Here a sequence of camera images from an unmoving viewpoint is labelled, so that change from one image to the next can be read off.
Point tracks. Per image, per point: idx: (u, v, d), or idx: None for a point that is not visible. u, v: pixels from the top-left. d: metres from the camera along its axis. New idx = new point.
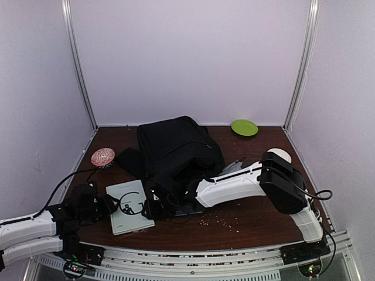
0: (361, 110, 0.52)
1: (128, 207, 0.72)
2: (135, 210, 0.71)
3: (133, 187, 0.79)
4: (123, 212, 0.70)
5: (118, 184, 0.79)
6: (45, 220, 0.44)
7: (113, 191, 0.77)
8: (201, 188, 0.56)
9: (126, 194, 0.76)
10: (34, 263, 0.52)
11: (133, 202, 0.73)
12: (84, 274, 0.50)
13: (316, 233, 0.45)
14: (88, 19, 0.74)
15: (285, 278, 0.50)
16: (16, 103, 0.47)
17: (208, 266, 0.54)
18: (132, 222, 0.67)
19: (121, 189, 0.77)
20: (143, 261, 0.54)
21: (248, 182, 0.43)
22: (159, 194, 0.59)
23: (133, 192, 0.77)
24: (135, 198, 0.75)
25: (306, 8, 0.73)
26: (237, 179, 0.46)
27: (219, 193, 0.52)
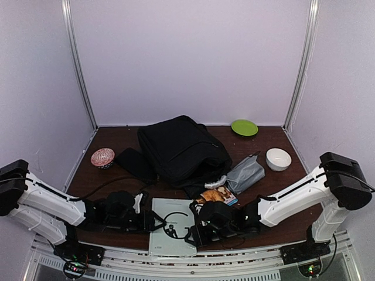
0: (360, 110, 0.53)
1: (172, 229, 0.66)
2: (179, 233, 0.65)
3: (180, 206, 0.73)
4: (167, 233, 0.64)
5: (166, 198, 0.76)
6: (75, 210, 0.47)
7: (159, 204, 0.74)
8: (262, 209, 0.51)
9: (173, 212, 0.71)
10: (34, 263, 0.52)
11: (178, 225, 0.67)
12: (84, 274, 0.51)
13: (322, 233, 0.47)
14: (88, 19, 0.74)
15: (285, 278, 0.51)
16: (16, 103, 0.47)
17: (208, 266, 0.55)
18: (174, 247, 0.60)
19: (169, 205, 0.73)
20: (143, 262, 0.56)
21: (315, 192, 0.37)
22: (216, 224, 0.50)
23: (181, 213, 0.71)
24: (181, 220, 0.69)
25: (306, 8, 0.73)
26: (303, 189, 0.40)
27: (285, 211, 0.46)
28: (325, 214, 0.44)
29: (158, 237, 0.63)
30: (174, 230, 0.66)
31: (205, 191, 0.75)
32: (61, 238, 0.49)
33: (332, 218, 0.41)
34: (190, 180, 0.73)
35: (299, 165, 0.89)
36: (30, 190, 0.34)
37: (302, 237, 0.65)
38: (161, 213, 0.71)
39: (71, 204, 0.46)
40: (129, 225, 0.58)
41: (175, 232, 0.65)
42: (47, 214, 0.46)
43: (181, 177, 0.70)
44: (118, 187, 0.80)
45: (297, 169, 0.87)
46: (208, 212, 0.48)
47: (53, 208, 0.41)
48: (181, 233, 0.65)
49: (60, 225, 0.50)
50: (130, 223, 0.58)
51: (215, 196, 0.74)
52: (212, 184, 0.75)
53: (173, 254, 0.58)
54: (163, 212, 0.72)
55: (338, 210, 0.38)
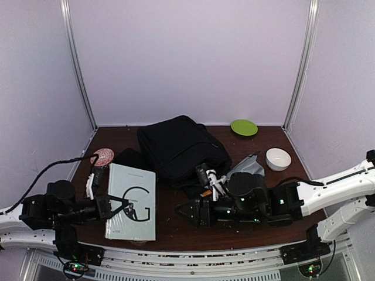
0: (360, 110, 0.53)
1: (131, 209, 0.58)
2: (137, 213, 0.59)
3: (145, 181, 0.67)
4: (126, 214, 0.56)
5: (125, 171, 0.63)
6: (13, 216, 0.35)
7: (118, 174, 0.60)
8: (303, 194, 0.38)
9: (133, 188, 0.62)
10: (34, 263, 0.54)
11: (139, 203, 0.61)
12: (84, 274, 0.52)
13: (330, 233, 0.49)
14: (87, 18, 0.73)
15: (285, 278, 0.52)
16: (15, 103, 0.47)
17: (208, 266, 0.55)
18: (135, 230, 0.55)
19: (130, 181, 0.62)
20: (143, 262, 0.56)
21: (368, 184, 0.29)
22: (248, 204, 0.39)
23: (144, 191, 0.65)
24: (142, 198, 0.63)
25: (306, 7, 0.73)
26: (348, 181, 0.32)
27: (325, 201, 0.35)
28: (342, 213, 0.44)
29: (115, 219, 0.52)
30: (133, 210, 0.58)
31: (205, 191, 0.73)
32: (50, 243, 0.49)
33: (351, 216, 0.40)
34: (191, 181, 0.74)
35: (299, 165, 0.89)
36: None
37: (302, 237, 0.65)
38: (119, 189, 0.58)
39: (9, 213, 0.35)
40: (87, 218, 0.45)
41: (134, 213, 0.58)
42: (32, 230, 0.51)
43: (181, 177, 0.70)
44: None
45: (297, 170, 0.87)
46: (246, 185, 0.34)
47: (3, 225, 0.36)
48: (139, 214, 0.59)
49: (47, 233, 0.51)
50: (84, 215, 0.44)
51: None
52: None
53: (133, 236, 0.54)
54: (122, 188, 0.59)
55: (362, 209, 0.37)
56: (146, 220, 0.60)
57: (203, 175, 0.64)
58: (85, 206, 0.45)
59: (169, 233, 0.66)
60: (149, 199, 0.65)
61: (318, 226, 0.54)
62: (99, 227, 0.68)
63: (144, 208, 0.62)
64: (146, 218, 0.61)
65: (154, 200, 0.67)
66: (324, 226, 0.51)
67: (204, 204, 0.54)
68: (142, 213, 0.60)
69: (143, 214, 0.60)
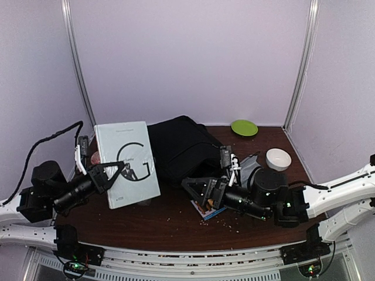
0: (360, 110, 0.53)
1: (129, 169, 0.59)
2: (136, 171, 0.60)
3: (135, 135, 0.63)
4: (125, 176, 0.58)
5: (111, 132, 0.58)
6: (10, 209, 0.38)
7: (104, 138, 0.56)
8: (309, 198, 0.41)
9: (125, 147, 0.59)
10: (34, 263, 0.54)
11: (135, 161, 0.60)
12: (84, 274, 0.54)
13: (333, 233, 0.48)
14: (87, 18, 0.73)
15: (285, 278, 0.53)
16: (16, 103, 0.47)
17: (208, 266, 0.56)
18: (137, 188, 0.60)
19: (120, 140, 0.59)
20: (143, 262, 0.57)
21: (370, 187, 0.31)
22: (268, 198, 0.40)
23: (138, 146, 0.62)
24: (137, 154, 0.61)
25: (306, 7, 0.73)
26: (352, 184, 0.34)
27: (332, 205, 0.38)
28: (345, 214, 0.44)
29: (117, 185, 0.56)
30: (132, 170, 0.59)
31: None
32: (51, 244, 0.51)
33: (354, 216, 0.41)
34: None
35: (299, 165, 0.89)
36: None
37: (302, 237, 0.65)
38: (111, 153, 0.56)
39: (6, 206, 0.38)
40: (87, 194, 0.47)
41: (133, 173, 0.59)
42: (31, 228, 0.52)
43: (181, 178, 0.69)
44: None
45: (297, 170, 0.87)
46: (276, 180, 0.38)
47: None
48: (138, 172, 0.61)
49: (48, 232, 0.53)
50: (79, 194, 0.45)
51: None
52: None
53: (137, 197, 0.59)
54: (114, 151, 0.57)
55: (367, 211, 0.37)
56: (146, 177, 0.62)
57: (225, 158, 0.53)
58: (79, 182, 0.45)
59: (169, 233, 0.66)
60: (145, 153, 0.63)
61: (320, 226, 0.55)
62: (99, 226, 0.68)
63: (142, 163, 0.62)
64: (147, 173, 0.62)
65: (150, 151, 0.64)
66: (327, 226, 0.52)
67: (221, 187, 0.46)
68: (140, 170, 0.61)
69: (141, 172, 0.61)
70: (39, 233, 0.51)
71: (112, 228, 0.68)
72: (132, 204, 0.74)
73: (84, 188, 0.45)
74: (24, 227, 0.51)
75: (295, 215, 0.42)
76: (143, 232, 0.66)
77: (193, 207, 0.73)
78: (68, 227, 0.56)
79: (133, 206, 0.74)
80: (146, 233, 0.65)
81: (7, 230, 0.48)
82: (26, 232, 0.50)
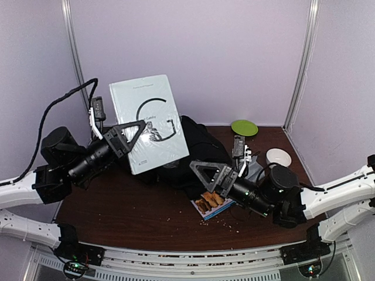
0: (360, 110, 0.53)
1: (152, 129, 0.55)
2: (159, 130, 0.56)
3: (155, 91, 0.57)
4: (148, 138, 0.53)
5: (128, 88, 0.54)
6: (24, 188, 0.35)
7: (122, 95, 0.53)
8: (306, 198, 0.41)
9: (146, 105, 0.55)
10: (34, 263, 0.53)
11: (158, 119, 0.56)
12: (84, 274, 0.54)
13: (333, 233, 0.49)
14: (87, 19, 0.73)
15: (285, 278, 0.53)
16: (16, 103, 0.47)
17: (208, 266, 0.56)
18: (163, 149, 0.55)
19: (138, 98, 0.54)
20: (143, 263, 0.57)
21: (365, 189, 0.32)
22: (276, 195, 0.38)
23: (160, 100, 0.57)
24: (159, 111, 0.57)
25: (307, 8, 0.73)
26: (348, 185, 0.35)
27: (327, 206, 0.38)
28: (345, 214, 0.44)
29: (141, 148, 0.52)
30: (156, 129, 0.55)
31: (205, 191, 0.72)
32: (55, 240, 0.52)
33: (354, 217, 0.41)
34: (190, 181, 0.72)
35: (299, 165, 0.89)
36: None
37: (302, 237, 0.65)
38: (131, 110, 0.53)
39: (17, 184, 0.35)
40: (106, 161, 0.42)
41: (157, 133, 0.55)
42: (36, 221, 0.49)
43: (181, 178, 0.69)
44: (118, 188, 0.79)
45: (297, 170, 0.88)
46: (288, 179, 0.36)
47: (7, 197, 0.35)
48: (163, 130, 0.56)
49: (53, 228, 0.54)
50: (99, 160, 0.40)
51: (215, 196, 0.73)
52: None
53: (161, 158, 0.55)
54: (135, 108, 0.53)
55: (365, 211, 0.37)
56: (171, 136, 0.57)
57: (239, 148, 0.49)
58: (98, 148, 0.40)
59: (169, 233, 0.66)
60: (167, 108, 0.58)
61: (320, 225, 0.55)
62: (100, 226, 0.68)
63: (166, 121, 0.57)
64: (171, 132, 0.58)
65: (173, 107, 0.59)
66: (326, 226, 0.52)
67: (233, 176, 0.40)
68: (164, 129, 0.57)
69: (166, 131, 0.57)
70: (44, 229, 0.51)
71: (113, 228, 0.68)
72: (132, 204, 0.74)
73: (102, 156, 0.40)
74: (27, 219, 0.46)
75: (293, 216, 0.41)
76: (143, 232, 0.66)
77: (193, 206, 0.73)
78: (68, 228, 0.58)
79: (133, 206, 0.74)
80: (145, 233, 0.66)
81: (10, 220, 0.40)
82: (30, 225, 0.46)
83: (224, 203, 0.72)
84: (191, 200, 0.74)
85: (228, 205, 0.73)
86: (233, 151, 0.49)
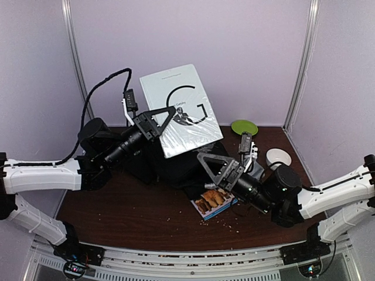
0: (360, 110, 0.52)
1: (182, 113, 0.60)
2: (189, 113, 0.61)
3: (183, 78, 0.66)
4: (179, 120, 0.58)
5: (157, 78, 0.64)
6: (70, 172, 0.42)
7: (154, 84, 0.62)
8: (303, 199, 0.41)
9: (175, 90, 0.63)
10: (34, 263, 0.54)
11: (187, 103, 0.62)
12: (84, 274, 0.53)
13: (331, 233, 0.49)
14: (87, 19, 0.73)
15: (285, 278, 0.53)
16: (16, 103, 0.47)
17: (208, 266, 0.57)
18: (194, 131, 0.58)
19: (167, 84, 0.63)
20: (143, 262, 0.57)
21: (360, 189, 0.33)
22: (279, 195, 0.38)
23: (188, 88, 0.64)
24: (189, 96, 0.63)
25: (306, 8, 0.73)
26: (343, 186, 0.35)
27: (325, 205, 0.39)
28: (344, 213, 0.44)
29: (172, 132, 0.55)
30: (185, 113, 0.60)
31: (205, 191, 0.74)
32: (62, 237, 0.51)
33: (353, 216, 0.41)
34: (190, 180, 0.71)
35: (299, 165, 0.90)
36: (8, 175, 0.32)
37: (302, 237, 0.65)
38: (160, 95, 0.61)
39: (60, 167, 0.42)
40: (137, 146, 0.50)
41: (187, 116, 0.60)
42: (45, 215, 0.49)
43: (180, 177, 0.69)
44: (118, 188, 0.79)
45: (297, 170, 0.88)
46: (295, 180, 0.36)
47: (50, 180, 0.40)
48: (193, 114, 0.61)
49: (60, 226, 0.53)
50: (131, 146, 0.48)
51: (215, 196, 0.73)
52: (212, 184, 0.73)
53: (192, 140, 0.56)
54: (164, 93, 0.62)
55: (364, 210, 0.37)
56: (202, 120, 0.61)
57: (245, 144, 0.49)
58: (131, 134, 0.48)
59: (169, 233, 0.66)
60: (196, 93, 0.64)
61: (319, 225, 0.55)
62: (100, 226, 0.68)
63: (195, 105, 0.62)
64: (202, 115, 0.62)
65: (203, 92, 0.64)
66: (325, 226, 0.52)
67: (239, 171, 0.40)
68: (195, 112, 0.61)
69: (195, 114, 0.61)
70: (54, 224, 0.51)
71: (113, 228, 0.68)
72: (132, 204, 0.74)
73: (133, 142, 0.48)
74: (38, 211, 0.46)
75: (292, 216, 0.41)
76: (143, 232, 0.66)
77: (193, 207, 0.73)
78: (70, 228, 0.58)
79: (133, 206, 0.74)
80: (145, 233, 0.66)
81: (25, 206, 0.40)
82: (41, 217, 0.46)
83: (224, 202, 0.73)
84: (191, 200, 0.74)
85: (228, 205, 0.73)
86: (240, 147, 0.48)
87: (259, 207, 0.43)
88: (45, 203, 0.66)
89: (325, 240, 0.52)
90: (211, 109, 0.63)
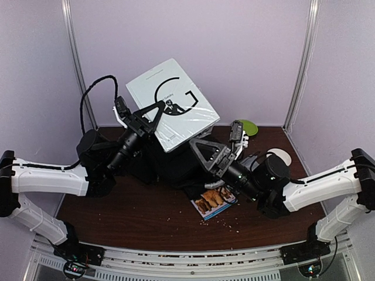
0: (361, 110, 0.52)
1: (172, 105, 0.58)
2: (180, 103, 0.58)
3: (167, 71, 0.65)
4: (170, 113, 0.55)
5: (142, 81, 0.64)
6: (78, 178, 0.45)
7: (137, 86, 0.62)
8: (289, 191, 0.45)
9: (161, 86, 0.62)
10: (34, 263, 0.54)
11: (175, 95, 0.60)
12: (84, 274, 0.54)
13: (326, 233, 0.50)
14: (87, 19, 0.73)
15: (285, 278, 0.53)
16: (17, 103, 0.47)
17: (208, 266, 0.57)
18: (188, 119, 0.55)
19: (152, 84, 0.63)
20: (143, 262, 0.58)
21: (344, 182, 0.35)
22: (265, 181, 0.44)
23: (173, 79, 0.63)
24: (176, 87, 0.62)
25: (306, 8, 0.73)
26: (329, 179, 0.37)
27: (310, 198, 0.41)
28: (337, 212, 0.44)
29: (167, 124, 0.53)
30: (175, 105, 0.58)
31: (205, 191, 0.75)
32: (62, 237, 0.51)
33: (345, 213, 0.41)
34: (190, 181, 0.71)
35: (299, 165, 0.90)
36: (17, 174, 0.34)
37: (302, 237, 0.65)
38: (147, 94, 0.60)
39: (68, 172, 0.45)
40: (136, 147, 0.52)
41: (179, 107, 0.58)
42: (48, 215, 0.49)
43: (180, 178, 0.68)
44: (117, 188, 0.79)
45: (297, 170, 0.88)
46: (278, 168, 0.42)
47: (58, 184, 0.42)
48: (183, 103, 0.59)
49: (61, 225, 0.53)
50: (129, 148, 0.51)
51: (214, 196, 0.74)
52: (212, 184, 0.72)
53: (190, 128, 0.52)
54: (150, 91, 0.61)
55: (354, 208, 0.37)
56: (194, 105, 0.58)
57: (237, 133, 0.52)
58: (128, 138, 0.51)
59: (169, 233, 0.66)
60: (182, 83, 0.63)
61: (316, 225, 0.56)
62: (99, 226, 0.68)
63: (184, 93, 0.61)
64: (192, 102, 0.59)
65: (188, 80, 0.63)
66: (321, 225, 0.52)
67: (231, 157, 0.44)
68: (186, 100, 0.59)
69: (185, 102, 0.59)
70: (55, 223, 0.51)
71: (113, 227, 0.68)
72: (132, 204, 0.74)
73: (132, 146, 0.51)
74: (40, 209, 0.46)
75: (276, 207, 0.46)
76: (143, 232, 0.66)
77: (193, 206, 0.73)
78: (70, 228, 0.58)
79: (133, 206, 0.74)
80: (145, 233, 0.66)
81: (27, 205, 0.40)
82: (43, 216, 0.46)
83: (224, 202, 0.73)
84: (191, 200, 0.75)
85: (228, 205, 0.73)
86: (231, 136, 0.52)
87: (247, 194, 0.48)
88: (45, 203, 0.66)
89: (321, 240, 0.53)
90: (200, 92, 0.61)
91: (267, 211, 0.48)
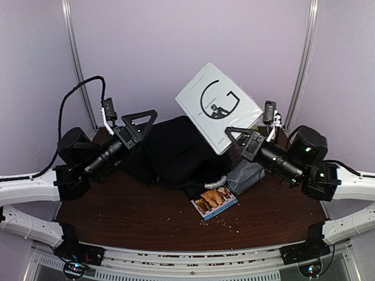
0: (361, 110, 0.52)
1: (217, 109, 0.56)
2: (224, 106, 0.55)
3: (205, 75, 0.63)
4: (217, 118, 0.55)
5: (188, 91, 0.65)
6: (45, 184, 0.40)
7: (184, 98, 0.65)
8: (343, 176, 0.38)
9: (203, 93, 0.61)
10: (34, 263, 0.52)
11: (218, 99, 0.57)
12: (84, 274, 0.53)
13: (334, 235, 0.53)
14: (87, 19, 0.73)
15: (285, 277, 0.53)
16: (17, 104, 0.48)
17: (208, 266, 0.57)
18: (236, 119, 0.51)
19: (195, 92, 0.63)
20: (143, 263, 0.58)
21: None
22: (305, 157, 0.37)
23: (212, 83, 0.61)
24: (216, 91, 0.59)
25: (306, 8, 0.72)
26: None
27: (360, 191, 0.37)
28: (354, 219, 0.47)
29: (215, 129, 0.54)
30: (220, 109, 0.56)
31: (205, 191, 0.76)
32: (58, 239, 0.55)
33: (362, 222, 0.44)
34: (190, 180, 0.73)
35: None
36: None
37: (302, 237, 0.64)
38: (191, 104, 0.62)
39: (36, 179, 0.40)
40: (119, 156, 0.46)
41: (223, 110, 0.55)
42: (38, 219, 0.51)
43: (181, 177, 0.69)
44: (118, 188, 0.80)
45: None
46: (311, 137, 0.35)
47: (29, 192, 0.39)
48: (228, 105, 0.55)
49: (55, 227, 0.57)
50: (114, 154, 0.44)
51: (214, 196, 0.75)
52: (212, 184, 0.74)
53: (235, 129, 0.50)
54: (192, 99, 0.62)
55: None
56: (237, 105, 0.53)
57: (268, 113, 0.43)
58: (112, 144, 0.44)
59: (169, 233, 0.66)
60: (223, 85, 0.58)
61: (324, 224, 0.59)
62: (99, 226, 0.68)
63: (225, 95, 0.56)
64: (235, 101, 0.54)
65: (228, 80, 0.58)
66: (332, 225, 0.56)
67: (259, 140, 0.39)
68: (228, 102, 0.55)
69: (232, 104, 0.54)
70: (48, 227, 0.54)
71: (113, 227, 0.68)
72: (132, 204, 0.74)
73: (118, 153, 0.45)
74: (30, 218, 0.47)
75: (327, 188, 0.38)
76: (143, 232, 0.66)
77: (193, 206, 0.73)
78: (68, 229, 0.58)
79: (133, 206, 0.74)
80: (145, 233, 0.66)
81: (14, 216, 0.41)
82: (33, 222, 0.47)
83: (224, 202, 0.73)
84: (191, 200, 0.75)
85: (228, 205, 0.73)
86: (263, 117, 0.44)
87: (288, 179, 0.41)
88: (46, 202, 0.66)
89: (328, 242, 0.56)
90: (243, 91, 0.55)
91: (318, 196, 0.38)
